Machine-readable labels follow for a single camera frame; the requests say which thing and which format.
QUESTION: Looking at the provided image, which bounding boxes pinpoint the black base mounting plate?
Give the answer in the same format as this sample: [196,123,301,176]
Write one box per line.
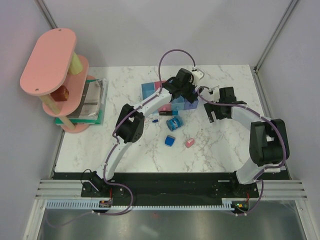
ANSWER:
[52,171,292,207]

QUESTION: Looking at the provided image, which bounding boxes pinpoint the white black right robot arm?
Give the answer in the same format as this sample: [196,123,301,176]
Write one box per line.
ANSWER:
[199,87,290,197]

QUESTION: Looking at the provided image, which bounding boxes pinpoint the blue round tape jar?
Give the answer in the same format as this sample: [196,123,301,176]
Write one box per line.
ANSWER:
[166,115,184,132]

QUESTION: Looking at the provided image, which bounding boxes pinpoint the white blue marker pen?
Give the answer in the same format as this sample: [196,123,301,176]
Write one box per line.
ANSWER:
[144,119,159,125]

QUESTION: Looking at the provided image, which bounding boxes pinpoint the purple drawer bin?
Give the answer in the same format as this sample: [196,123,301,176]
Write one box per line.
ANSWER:
[184,99,199,110]

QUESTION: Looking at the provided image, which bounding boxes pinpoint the blue pencil sharpener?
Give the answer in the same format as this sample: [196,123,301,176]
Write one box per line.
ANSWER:
[164,135,176,147]

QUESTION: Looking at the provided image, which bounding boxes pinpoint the light blue drawer bin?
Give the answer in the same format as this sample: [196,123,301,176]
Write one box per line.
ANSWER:
[141,81,160,100]

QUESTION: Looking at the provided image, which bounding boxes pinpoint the pink drawer bin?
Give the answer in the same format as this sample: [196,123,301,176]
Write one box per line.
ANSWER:
[151,81,172,113]

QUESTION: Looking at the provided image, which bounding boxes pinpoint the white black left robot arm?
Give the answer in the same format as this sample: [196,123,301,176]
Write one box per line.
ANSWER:
[81,67,204,197]

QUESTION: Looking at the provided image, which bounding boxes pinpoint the white slotted cable duct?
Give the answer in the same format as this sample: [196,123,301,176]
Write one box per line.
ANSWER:
[45,199,249,211]

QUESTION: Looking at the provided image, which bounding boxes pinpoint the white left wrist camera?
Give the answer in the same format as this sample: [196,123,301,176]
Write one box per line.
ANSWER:
[191,66,205,85]

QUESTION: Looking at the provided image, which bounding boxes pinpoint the black blue highlighter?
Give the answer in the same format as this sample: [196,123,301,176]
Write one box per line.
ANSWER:
[159,110,179,116]

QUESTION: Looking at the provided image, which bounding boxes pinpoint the sky blue drawer bin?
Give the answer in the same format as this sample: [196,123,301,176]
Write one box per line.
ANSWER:
[170,96,185,111]

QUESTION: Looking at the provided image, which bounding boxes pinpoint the pink tiered wooden shelf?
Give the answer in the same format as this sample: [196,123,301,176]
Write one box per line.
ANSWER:
[20,28,93,133]

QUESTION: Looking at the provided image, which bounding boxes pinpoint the pink eraser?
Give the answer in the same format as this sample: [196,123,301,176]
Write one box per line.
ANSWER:
[185,138,195,148]

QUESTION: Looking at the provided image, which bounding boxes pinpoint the brown block on shelf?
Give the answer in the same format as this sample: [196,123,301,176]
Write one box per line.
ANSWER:
[50,85,69,102]

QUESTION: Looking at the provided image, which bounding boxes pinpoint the stack of books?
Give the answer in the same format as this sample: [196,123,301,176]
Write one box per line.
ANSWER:
[66,78,109,125]

